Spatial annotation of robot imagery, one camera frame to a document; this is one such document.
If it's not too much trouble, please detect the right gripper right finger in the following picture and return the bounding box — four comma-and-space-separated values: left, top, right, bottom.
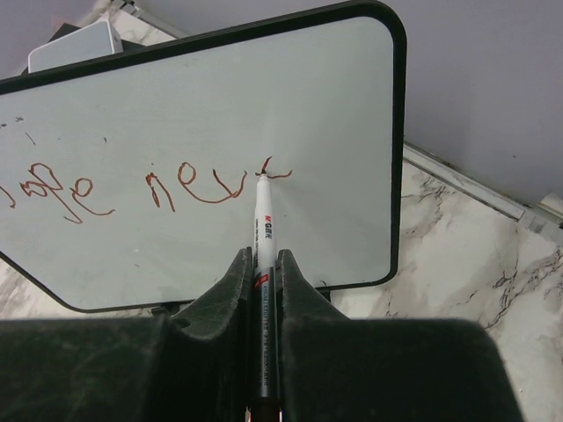
278, 250, 523, 421

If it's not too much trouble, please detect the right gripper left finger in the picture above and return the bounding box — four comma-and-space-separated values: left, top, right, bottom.
1, 249, 252, 421

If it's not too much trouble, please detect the white red marker pen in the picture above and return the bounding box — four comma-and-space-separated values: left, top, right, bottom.
249, 172, 281, 421

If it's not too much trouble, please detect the black framed whiteboard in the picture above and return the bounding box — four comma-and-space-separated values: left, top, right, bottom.
1, 1, 407, 312

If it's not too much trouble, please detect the white network switch box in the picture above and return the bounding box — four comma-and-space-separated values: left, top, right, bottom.
27, 20, 123, 73

